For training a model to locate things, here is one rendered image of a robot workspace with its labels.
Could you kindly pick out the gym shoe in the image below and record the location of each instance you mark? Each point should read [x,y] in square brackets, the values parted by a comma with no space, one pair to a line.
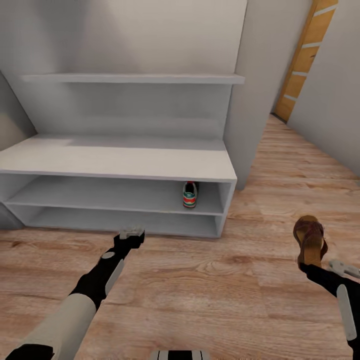
[190,193]

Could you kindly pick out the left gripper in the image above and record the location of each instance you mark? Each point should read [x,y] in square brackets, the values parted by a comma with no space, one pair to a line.
[134,241]

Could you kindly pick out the door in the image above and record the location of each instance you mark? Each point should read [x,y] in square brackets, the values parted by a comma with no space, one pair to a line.
[317,23]

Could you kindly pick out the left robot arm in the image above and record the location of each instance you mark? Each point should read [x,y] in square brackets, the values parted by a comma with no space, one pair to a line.
[60,335]

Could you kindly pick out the sandal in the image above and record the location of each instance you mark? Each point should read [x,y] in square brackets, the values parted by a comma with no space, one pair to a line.
[309,233]

